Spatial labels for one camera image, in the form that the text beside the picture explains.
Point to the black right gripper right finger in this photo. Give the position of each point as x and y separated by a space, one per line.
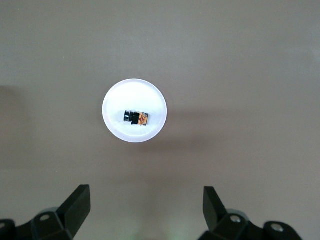
225 227

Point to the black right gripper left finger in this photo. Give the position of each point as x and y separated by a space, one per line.
62 225

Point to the orange and black switch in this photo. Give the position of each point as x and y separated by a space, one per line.
142 119

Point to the pale pink round plate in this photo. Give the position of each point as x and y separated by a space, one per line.
135 95

